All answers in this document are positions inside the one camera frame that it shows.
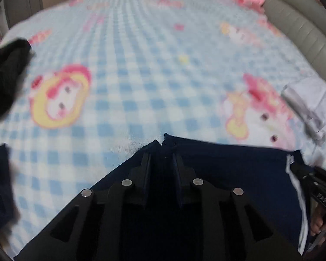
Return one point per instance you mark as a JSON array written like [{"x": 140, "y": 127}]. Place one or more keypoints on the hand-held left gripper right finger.
[{"x": 177, "y": 168}]

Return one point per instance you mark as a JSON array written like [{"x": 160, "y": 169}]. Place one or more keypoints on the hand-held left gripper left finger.
[{"x": 146, "y": 168}]

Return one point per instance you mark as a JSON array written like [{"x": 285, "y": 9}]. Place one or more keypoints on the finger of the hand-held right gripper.
[{"x": 298, "y": 172}]

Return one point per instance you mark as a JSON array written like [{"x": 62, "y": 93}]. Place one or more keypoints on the navy pants with white stripe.
[{"x": 233, "y": 168}]

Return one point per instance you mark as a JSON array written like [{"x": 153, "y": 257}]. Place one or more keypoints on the person's right hand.
[{"x": 318, "y": 223}]

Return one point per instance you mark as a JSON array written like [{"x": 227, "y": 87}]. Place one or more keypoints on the folded light grey cloth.
[{"x": 312, "y": 100}]

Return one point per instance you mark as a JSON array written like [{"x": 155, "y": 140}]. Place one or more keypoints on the blue checked printed blanket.
[{"x": 152, "y": 59}]

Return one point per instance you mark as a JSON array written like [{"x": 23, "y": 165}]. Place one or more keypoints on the dark navy cloth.
[{"x": 0, "y": 195}]

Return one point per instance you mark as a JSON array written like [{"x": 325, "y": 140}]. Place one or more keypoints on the grey padded headboard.
[{"x": 293, "y": 16}]

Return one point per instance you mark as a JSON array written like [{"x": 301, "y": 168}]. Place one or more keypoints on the black cloth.
[{"x": 5, "y": 73}]

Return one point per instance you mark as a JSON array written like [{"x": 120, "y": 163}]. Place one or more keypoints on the grey cabinet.
[{"x": 21, "y": 0}]

